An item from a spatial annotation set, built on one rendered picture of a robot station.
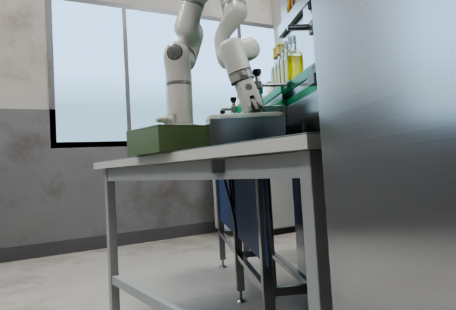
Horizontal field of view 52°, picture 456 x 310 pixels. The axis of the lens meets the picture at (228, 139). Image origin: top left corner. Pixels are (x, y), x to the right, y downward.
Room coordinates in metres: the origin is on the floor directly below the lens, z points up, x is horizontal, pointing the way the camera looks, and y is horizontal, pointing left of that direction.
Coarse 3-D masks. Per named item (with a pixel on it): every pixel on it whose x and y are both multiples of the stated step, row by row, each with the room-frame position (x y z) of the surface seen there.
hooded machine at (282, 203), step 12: (276, 180) 4.57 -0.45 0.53; (288, 180) 4.66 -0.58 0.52; (276, 192) 4.57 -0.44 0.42; (288, 192) 4.65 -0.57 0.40; (276, 204) 4.56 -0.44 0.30; (288, 204) 4.65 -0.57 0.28; (216, 216) 4.83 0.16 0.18; (276, 216) 4.56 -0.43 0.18; (288, 216) 4.64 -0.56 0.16; (216, 228) 4.85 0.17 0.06; (228, 228) 4.65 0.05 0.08; (276, 228) 4.56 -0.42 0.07; (288, 228) 4.68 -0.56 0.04
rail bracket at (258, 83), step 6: (252, 72) 1.55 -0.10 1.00; (258, 72) 1.53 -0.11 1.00; (258, 78) 1.54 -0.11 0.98; (258, 84) 1.53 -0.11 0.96; (264, 84) 1.54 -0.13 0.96; (270, 84) 1.54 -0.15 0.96; (276, 84) 1.54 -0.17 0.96; (282, 84) 1.55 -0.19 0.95; (288, 84) 1.54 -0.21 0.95; (258, 90) 1.53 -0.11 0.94
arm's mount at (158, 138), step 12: (132, 132) 1.70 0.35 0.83; (144, 132) 1.61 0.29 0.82; (156, 132) 1.52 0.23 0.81; (168, 132) 1.52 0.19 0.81; (180, 132) 1.55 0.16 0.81; (192, 132) 1.57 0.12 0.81; (204, 132) 1.59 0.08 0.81; (132, 144) 1.71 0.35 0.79; (144, 144) 1.61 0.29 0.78; (156, 144) 1.52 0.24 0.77; (168, 144) 1.52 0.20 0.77; (180, 144) 1.54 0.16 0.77; (192, 144) 1.57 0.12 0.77; (204, 144) 1.59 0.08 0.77
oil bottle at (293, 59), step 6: (288, 54) 1.61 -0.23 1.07; (294, 54) 1.61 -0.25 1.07; (300, 54) 1.62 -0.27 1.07; (288, 60) 1.61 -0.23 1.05; (294, 60) 1.61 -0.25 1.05; (300, 60) 1.62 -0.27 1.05; (288, 66) 1.61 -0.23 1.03; (294, 66) 1.61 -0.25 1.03; (300, 66) 1.61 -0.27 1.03; (288, 72) 1.61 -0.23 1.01; (294, 72) 1.61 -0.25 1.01; (300, 72) 1.61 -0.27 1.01; (288, 78) 1.61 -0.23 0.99
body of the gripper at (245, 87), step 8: (240, 80) 1.39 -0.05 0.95; (248, 80) 1.38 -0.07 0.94; (240, 88) 1.39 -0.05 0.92; (248, 88) 1.39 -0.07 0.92; (256, 88) 1.39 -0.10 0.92; (240, 96) 1.42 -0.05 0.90; (248, 96) 1.38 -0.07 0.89; (256, 96) 1.38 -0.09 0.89; (248, 104) 1.38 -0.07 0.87; (248, 112) 1.41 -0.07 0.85
